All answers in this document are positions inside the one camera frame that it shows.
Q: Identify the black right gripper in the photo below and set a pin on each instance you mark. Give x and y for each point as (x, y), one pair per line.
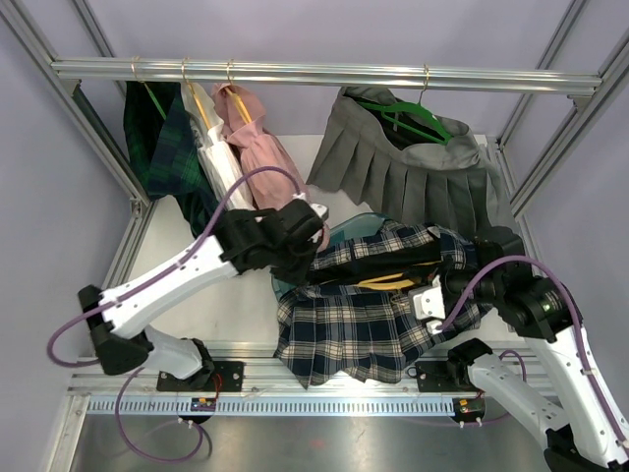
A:
(444, 275)

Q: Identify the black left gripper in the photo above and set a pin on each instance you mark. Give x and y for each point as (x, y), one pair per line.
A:
(293, 277)

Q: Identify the yellow plastic hanger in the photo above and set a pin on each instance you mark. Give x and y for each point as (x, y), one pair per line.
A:
(412, 276)

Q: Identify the navy white plaid skirt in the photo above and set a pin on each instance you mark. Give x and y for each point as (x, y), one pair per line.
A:
(329, 325)

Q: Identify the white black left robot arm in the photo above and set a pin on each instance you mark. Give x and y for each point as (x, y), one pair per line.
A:
(119, 319)

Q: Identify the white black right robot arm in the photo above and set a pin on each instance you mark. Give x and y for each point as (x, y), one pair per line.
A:
(585, 429)

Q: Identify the pink pleated skirt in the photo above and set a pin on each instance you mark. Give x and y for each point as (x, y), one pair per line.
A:
(258, 148)

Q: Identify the grey pleated skirt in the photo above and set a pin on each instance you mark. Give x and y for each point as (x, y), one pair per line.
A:
(404, 176)

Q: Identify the yellow hanger of pink skirt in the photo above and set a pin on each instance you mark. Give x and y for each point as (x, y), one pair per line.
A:
(235, 97)

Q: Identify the green navy plaid skirt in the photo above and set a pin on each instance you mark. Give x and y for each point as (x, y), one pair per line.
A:
(163, 154)

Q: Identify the green plastic hanger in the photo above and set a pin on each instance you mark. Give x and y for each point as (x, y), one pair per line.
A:
(412, 117)

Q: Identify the green hanger of plaid skirt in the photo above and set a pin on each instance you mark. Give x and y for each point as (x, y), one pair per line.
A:
(150, 93)

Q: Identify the teal plastic basin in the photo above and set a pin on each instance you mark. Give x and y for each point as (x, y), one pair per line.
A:
(362, 225)

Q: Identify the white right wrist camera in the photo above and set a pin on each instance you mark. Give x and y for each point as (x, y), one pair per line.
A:
(428, 307)

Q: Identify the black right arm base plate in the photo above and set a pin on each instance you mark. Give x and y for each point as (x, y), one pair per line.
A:
(434, 377)

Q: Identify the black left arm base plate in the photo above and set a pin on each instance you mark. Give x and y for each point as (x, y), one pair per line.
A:
(226, 377)

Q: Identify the white slotted cable duct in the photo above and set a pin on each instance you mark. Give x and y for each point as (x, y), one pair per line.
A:
(272, 406)

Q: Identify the aluminium frame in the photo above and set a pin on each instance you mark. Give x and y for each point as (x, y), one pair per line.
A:
(590, 93)

